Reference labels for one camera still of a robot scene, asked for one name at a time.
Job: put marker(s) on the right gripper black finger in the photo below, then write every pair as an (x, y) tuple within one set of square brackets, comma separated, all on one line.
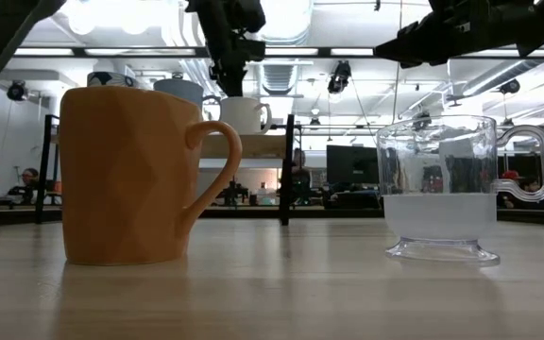
[(423, 60), (418, 40)]

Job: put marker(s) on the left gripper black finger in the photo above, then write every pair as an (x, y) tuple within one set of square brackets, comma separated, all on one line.
[(234, 85)]

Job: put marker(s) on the small white mug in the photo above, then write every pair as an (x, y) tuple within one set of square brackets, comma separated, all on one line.
[(241, 115)]

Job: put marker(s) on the light blue ribbed mug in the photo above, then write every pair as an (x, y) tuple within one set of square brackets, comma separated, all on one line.
[(177, 90)]

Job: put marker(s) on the blue white floral mug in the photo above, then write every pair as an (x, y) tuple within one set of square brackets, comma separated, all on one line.
[(109, 79)]

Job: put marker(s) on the orange faceted mug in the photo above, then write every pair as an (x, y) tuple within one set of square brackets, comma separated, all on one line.
[(125, 179)]

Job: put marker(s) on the clear glass cup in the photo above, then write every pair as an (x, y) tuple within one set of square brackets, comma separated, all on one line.
[(442, 217)]

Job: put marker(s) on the black ceiling spotlight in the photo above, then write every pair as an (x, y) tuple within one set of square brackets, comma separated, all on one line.
[(509, 86), (17, 90), (339, 77)]

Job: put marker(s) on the person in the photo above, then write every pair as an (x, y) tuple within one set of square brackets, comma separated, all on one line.
[(300, 175), (26, 184), (517, 186)]

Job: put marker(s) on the black monitor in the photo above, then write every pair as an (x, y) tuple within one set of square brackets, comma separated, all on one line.
[(352, 165)]

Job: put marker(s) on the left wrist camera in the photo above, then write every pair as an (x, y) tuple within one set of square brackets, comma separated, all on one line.
[(253, 51)]

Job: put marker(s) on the silver ceiling air duct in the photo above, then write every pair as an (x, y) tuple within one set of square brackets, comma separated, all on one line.
[(286, 23)]

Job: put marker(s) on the black aluminium table frame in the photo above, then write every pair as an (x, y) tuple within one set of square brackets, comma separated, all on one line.
[(347, 213)]

